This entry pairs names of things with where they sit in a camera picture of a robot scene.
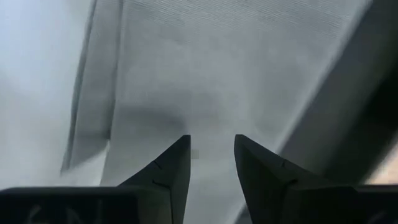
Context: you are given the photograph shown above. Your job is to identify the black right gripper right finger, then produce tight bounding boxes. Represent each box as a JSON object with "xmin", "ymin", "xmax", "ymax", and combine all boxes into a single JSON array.
[{"xmin": 233, "ymin": 134, "xmax": 398, "ymax": 224}]

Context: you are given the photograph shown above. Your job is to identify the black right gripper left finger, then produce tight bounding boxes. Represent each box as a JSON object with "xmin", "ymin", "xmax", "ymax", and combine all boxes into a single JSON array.
[{"xmin": 0, "ymin": 134, "xmax": 192, "ymax": 224}]

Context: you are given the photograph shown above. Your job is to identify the grey cloth napkin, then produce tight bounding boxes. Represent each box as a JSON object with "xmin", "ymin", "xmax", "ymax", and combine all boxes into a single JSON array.
[{"xmin": 60, "ymin": 0, "xmax": 374, "ymax": 224}]

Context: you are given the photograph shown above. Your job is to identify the black plastic tray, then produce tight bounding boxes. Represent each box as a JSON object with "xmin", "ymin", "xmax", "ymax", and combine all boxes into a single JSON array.
[{"xmin": 273, "ymin": 0, "xmax": 398, "ymax": 187}]

